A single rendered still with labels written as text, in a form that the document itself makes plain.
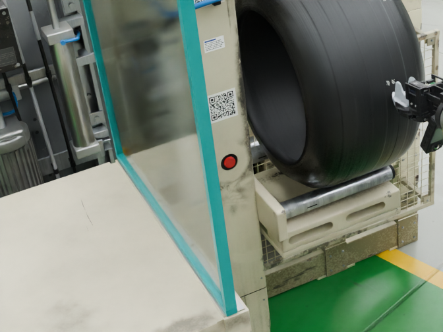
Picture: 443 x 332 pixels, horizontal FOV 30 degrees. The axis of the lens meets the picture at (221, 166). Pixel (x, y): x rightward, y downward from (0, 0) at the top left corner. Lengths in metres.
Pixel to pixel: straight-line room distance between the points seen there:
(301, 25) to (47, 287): 0.84
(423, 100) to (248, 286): 0.79
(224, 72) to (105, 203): 0.49
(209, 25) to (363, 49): 0.35
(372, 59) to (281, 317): 1.46
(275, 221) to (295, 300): 1.16
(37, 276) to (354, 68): 0.84
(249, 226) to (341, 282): 1.14
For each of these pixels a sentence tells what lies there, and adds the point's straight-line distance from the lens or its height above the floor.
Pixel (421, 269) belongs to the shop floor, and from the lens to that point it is 3.32.
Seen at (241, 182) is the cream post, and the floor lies 0.99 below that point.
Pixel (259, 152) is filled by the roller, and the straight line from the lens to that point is 2.33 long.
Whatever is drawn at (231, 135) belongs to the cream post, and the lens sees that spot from 2.00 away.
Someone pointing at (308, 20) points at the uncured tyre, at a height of 1.41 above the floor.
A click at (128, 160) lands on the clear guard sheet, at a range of 1.65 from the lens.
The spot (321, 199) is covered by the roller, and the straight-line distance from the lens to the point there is 2.14.
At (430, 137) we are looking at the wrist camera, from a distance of 1.82.
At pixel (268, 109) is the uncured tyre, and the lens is 2.38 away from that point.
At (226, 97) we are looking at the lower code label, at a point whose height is 1.24.
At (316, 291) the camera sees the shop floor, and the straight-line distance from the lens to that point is 3.22.
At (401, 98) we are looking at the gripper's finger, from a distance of 1.87.
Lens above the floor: 2.16
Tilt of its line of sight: 33 degrees down
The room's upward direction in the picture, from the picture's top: 8 degrees counter-clockwise
